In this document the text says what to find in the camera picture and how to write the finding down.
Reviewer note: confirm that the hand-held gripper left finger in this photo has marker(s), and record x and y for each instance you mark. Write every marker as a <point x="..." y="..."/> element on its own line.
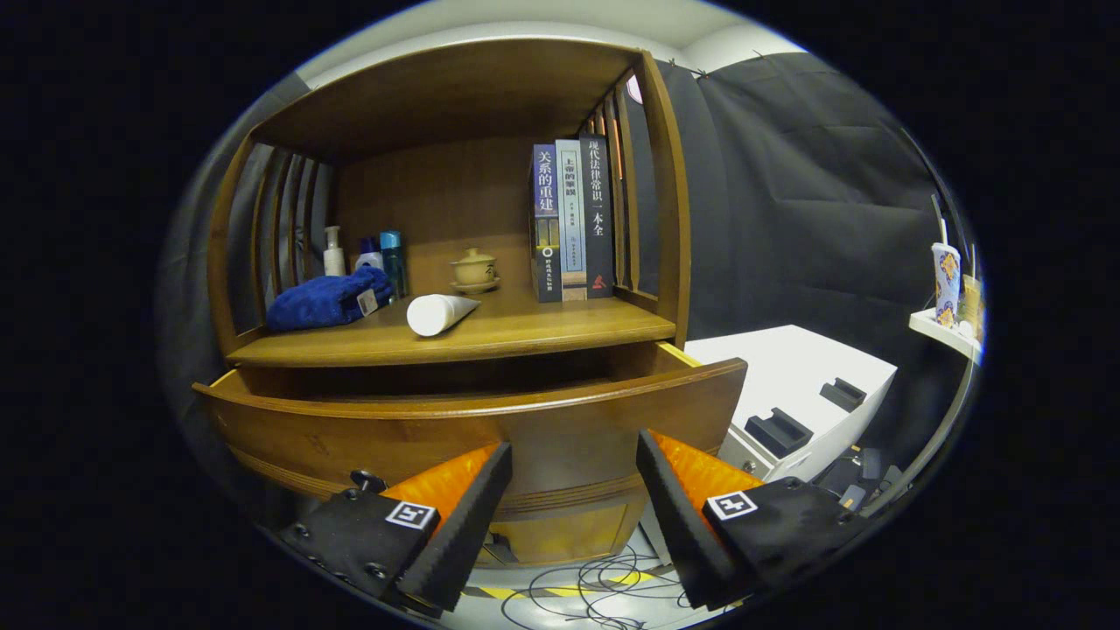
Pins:
<point x="464" y="529"/>

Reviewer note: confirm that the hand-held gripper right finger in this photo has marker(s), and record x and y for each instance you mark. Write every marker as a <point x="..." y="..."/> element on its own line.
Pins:
<point x="682" y="525"/>

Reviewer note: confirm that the brown wooden drawer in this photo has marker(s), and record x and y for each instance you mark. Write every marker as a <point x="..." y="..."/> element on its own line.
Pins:
<point x="569" y="437"/>

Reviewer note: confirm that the white facial cleanser tube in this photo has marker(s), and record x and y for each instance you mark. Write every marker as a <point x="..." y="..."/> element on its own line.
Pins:
<point x="433" y="315"/>

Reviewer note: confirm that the wooden cabinet door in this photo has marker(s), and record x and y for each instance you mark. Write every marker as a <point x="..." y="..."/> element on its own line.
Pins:
<point x="569" y="534"/>

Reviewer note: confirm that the white low cabinet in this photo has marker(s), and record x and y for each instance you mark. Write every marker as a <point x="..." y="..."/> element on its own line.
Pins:
<point x="787" y="367"/>

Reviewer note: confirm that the wooden countertop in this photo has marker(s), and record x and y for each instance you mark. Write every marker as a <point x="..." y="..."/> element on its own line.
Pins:
<point x="525" y="332"/>

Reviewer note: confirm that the brown wooden cabinet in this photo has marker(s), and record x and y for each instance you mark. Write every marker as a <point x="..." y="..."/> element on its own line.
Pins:
<point x="669" y="219"/>

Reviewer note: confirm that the yellow black floor tape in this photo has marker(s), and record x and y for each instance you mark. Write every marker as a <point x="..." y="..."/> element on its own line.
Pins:
<point x="560" y="591"/>

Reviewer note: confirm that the black floor equipment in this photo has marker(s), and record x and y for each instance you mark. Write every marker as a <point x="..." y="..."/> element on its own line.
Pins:
<point x="853" y="477"/>

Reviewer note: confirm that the beige lidded teacup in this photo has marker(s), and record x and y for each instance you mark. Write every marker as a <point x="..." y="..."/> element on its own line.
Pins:
<point x="474" y="269"/>

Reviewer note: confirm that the blue folded towel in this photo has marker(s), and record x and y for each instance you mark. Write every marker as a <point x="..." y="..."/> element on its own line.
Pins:
<point x="319" y="302"/>

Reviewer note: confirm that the teal bottle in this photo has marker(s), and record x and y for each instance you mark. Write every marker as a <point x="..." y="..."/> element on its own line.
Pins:
<point x="393" y="262"/>

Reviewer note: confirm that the white bottle with blue cap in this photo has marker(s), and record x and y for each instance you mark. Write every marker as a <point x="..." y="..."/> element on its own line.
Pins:
<point x="369" y="261"/>

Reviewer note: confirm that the white pump bottle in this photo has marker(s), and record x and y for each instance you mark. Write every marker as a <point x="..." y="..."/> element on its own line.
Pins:
<point x="333" y="262"/>

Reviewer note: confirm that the black book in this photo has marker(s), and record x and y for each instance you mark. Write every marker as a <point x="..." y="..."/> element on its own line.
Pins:
<point x="598" y="227"/>

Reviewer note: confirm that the light grey book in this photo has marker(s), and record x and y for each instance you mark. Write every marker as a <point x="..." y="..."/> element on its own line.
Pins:
<point x="571" y="227"/>

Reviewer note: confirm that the white side table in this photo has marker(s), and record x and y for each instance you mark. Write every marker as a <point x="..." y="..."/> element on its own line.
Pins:
<point x="941" y="332"/>

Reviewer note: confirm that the black backdrop cloth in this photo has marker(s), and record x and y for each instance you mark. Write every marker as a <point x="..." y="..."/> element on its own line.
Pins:
<point x="787" y="219"/>

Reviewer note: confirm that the patterned paper cup with straw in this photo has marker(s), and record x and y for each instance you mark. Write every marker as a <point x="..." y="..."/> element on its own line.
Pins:
<point x="946" y="289"/>

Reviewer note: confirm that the clear glass cup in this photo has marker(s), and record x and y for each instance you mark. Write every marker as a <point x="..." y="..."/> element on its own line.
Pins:
<point x="971" y="302"/>

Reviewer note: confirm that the black holder bracket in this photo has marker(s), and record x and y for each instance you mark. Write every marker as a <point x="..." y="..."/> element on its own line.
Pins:
<point x="843" y="395"/>
<point x="779" y="433"/>

